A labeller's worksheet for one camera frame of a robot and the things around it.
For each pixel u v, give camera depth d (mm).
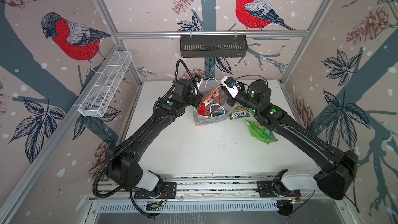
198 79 671
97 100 713
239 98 597
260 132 777
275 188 667
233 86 553
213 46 1039
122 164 398
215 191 746
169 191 731
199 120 821
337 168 393
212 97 626
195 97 657
